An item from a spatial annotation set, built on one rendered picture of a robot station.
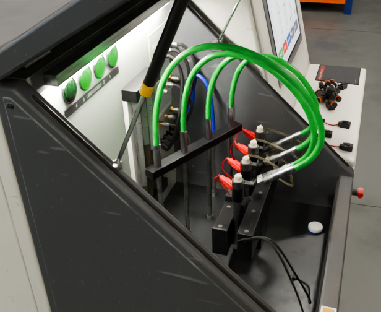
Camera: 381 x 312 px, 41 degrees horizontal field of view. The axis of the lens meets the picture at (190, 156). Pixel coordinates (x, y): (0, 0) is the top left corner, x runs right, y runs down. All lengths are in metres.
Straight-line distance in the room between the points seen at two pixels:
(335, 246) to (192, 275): 0.46
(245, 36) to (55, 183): 0.72
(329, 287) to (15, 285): 0.67
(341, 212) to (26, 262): 0.77
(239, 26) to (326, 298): 0.72
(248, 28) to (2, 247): 0.81
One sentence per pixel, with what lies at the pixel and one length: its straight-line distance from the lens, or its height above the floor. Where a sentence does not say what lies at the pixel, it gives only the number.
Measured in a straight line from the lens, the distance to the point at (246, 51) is 1.02.
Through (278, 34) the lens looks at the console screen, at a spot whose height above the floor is 1.25.
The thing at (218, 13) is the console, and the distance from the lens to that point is 1.40.
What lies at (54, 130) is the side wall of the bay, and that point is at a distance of 0.83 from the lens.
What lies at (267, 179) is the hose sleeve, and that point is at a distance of 1.15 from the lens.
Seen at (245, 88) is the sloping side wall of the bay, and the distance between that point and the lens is 1.41.
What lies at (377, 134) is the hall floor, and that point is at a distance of 3.72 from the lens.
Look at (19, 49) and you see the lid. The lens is 0.77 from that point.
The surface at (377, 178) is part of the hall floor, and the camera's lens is 3.25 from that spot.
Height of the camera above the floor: 1.77
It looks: 32 degrees down
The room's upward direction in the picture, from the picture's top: 2 degrees counter-clockwise
